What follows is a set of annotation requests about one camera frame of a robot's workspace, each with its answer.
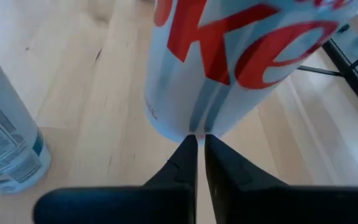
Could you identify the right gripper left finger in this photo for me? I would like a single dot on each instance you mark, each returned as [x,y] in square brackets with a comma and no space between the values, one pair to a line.
[154,205]

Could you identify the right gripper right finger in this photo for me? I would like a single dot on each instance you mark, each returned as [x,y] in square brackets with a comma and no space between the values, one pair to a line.
[259,205]

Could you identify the wooden shelf black metal legs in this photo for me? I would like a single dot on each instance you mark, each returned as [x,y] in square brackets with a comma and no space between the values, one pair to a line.
[354,79]

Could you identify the silver beverage can black top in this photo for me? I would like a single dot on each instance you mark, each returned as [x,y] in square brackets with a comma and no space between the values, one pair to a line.
[5,140]

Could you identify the silver Diet Coke can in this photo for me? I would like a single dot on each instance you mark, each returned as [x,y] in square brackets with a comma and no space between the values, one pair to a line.
[216,102]

